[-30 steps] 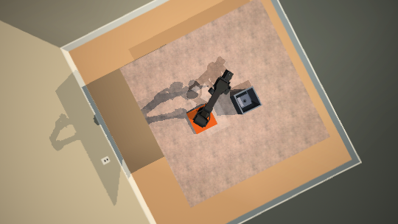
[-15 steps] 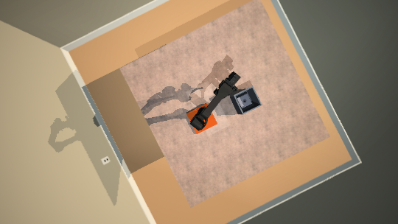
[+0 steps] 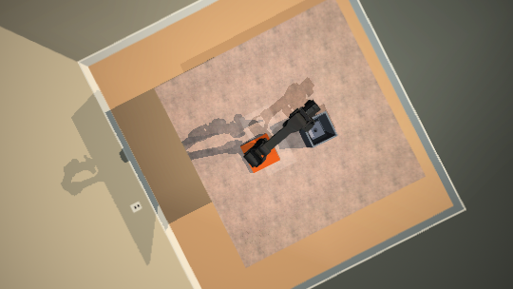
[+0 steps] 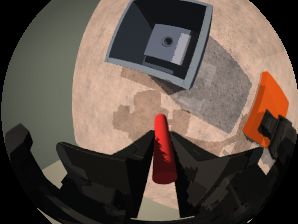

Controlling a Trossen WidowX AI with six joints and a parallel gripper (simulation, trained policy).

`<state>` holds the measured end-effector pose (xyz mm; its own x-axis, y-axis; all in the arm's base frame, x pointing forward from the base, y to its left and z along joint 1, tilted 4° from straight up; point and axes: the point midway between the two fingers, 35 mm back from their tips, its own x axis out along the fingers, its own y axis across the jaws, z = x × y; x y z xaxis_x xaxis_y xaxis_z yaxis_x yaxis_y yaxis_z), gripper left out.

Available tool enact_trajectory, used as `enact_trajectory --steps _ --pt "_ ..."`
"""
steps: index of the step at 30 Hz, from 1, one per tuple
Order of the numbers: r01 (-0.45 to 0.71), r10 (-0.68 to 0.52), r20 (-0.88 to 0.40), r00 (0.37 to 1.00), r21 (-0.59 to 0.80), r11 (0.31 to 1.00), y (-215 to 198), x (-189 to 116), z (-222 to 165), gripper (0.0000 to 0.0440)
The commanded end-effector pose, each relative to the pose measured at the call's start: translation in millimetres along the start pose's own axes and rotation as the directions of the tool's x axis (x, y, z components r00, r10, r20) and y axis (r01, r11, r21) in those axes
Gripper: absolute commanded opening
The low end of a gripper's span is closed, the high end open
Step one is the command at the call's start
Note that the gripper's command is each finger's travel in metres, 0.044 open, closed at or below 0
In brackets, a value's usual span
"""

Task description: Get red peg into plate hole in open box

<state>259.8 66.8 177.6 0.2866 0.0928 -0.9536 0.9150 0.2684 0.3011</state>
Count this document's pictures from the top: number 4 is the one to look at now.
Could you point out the red peg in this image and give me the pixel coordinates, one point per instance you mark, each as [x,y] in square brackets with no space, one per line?
[164,169]

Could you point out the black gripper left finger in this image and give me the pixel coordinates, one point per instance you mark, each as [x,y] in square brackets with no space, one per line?
[125,170]

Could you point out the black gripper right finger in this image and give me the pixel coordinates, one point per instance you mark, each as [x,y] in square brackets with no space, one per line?
[200,172]

